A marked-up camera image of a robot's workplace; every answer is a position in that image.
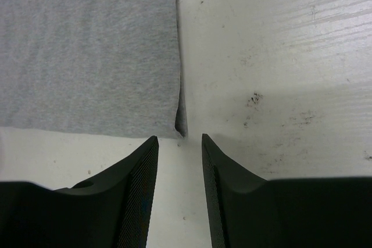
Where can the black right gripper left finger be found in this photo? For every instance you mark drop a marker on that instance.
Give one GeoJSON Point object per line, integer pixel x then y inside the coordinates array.
{"type": "Point", "coordinates": [110, 209]}

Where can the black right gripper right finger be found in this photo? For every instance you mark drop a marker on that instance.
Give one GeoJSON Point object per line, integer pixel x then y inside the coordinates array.
{"type": "Point", "coordinates": [245, 210]}

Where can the grey tank top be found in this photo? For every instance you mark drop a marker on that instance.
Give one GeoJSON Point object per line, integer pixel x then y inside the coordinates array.
{"type": "Point", "coordinates": [103, 67]}

